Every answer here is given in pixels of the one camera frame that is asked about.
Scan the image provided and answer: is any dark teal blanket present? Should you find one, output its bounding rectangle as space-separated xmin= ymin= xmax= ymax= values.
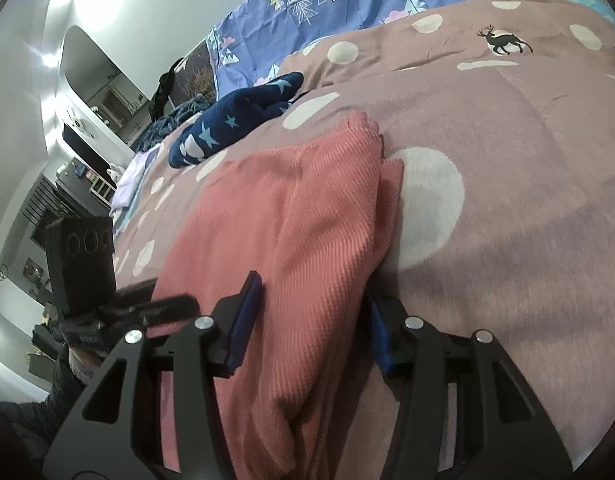
xmin=130 ymin=95 xmax=213 ymax=153

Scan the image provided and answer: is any brown headboard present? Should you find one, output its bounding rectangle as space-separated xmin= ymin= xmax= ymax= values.
xmin=180 ymin=40 xmax=218 ymax=106

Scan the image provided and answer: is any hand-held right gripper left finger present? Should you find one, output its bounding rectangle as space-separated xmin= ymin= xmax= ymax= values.
xmin=42 ymin=270 xmax=264 ymax=480

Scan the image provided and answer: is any dark slatted cabinet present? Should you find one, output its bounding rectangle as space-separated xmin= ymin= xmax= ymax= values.
xmin=22 ymin=175 xmax=88 ymax=271

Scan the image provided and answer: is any lavender cloth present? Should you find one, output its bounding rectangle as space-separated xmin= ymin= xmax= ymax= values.
xmin=110 ymin=147 xmax=158 ymax=211

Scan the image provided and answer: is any person's left forearm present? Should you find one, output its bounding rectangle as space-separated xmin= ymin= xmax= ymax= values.
xmin=0 ymin=347 xmax=88 ymax=480

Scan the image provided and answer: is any arched wall mirror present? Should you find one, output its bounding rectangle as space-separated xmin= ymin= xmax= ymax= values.
xmin=60 ymin=25 xmax=151 ymax=128

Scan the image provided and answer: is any mauve polka dot blanket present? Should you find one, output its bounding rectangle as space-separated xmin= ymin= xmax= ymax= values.
xmin=110 ymin=0 xmax=615 ymax=471

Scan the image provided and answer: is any black television screen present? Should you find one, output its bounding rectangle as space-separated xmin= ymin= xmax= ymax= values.
xmin=62 ymin=124 xmax=112 ymax=173

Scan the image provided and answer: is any blue mountain print bedsheet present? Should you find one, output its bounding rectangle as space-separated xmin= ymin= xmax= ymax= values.
xmin=205 ymin=0 xmax=563 ymax=88

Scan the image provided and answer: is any coral ribbed knit garment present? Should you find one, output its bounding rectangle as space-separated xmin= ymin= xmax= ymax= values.
xmin=150 ymin=112 xmax=405 ymax=480

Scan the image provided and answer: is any black hanging clothing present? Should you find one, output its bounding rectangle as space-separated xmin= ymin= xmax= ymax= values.
xmin=150 ymin=57 xmax=188 ymax=121

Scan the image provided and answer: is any navy star print garment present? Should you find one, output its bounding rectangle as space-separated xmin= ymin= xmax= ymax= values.
xmin=168 ymin=71 xmax=306 ymax=170

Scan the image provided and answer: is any person's left hand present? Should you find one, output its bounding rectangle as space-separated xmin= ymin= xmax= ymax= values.
xmin=68 ymin=346 xmax=107 ymax=378

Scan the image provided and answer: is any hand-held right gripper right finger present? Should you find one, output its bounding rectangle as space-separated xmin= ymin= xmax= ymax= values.
xmin=363 ymin=285 xmax=574 ymax=480

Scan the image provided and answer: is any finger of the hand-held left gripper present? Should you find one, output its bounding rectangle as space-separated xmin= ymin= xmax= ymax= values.
xmin=102 ymin=294 xmax=199 ymax=330

